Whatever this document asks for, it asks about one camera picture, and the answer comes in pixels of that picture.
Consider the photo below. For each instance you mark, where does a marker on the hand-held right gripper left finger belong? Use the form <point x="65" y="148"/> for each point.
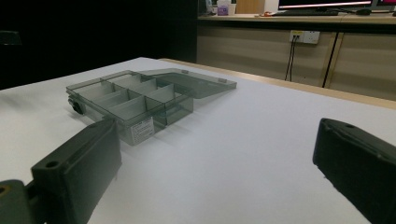
<point x="81" y="161"/>

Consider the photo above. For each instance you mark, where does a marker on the small orange object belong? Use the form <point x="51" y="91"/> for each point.
<point x="267" y="14"/>

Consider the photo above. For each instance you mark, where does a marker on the clear grey compartment box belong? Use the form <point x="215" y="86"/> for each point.
<point x="134" y="107"/>

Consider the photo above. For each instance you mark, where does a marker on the white cup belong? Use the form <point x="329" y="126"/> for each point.
<point x="232" y="9"/>

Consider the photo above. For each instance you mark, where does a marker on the black monitor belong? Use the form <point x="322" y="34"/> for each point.
<point x="387" y="2"/>
<point x="323" y="3"/>

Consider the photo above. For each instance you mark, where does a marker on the black keyboard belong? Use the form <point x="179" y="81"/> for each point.
<point x="306" y="13"/>

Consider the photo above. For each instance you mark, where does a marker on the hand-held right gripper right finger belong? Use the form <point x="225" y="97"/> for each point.
<point x="358" y="161"/>

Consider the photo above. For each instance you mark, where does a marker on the white wall socket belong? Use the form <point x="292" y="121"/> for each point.
<point x="306" y="36"/>

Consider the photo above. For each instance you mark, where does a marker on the purple container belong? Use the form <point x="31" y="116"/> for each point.
<point x="223" y="8"/>

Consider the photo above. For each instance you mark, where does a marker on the black computer mouse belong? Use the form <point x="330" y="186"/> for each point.
<point x="363" y="12"/>

